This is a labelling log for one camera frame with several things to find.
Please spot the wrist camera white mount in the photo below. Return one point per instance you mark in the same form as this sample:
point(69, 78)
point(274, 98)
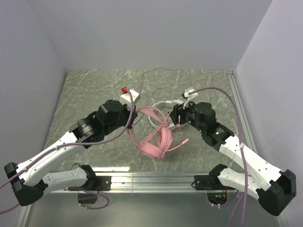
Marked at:
point(189, 95)
point(128, 95)

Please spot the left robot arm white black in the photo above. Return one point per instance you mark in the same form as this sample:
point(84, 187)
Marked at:
point(32, 179)

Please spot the aluminium rail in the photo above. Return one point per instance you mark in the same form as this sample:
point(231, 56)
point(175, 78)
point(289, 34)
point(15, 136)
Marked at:
point(149, 182)
point(247, 134)

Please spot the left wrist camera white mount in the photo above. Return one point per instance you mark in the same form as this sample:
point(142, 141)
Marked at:
point(128, 95)

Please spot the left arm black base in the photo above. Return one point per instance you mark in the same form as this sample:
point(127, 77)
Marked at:
point(88, 195)

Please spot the aluminium right side rail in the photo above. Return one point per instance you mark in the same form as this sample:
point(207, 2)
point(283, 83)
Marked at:
point(247, 134)

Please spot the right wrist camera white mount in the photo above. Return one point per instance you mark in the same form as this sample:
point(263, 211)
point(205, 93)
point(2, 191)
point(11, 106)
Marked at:
point(189, 95)

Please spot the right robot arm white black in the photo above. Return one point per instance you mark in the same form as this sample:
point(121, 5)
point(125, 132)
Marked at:
point(272, 187)

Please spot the pink headphones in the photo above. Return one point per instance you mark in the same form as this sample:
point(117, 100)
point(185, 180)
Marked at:
point(159, 141)

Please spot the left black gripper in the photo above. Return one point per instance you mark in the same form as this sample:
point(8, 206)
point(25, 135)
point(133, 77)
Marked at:
point(132, 115)

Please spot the aluminium front rail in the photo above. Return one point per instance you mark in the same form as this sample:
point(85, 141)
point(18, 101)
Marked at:
point(149, 182)

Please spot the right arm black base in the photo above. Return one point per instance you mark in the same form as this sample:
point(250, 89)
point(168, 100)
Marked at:
point(216, 193)

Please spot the white headphones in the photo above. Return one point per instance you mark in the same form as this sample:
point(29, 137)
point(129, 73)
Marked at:
point(157, 109)

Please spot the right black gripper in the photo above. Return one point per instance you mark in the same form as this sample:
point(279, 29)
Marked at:
point(176, 115)

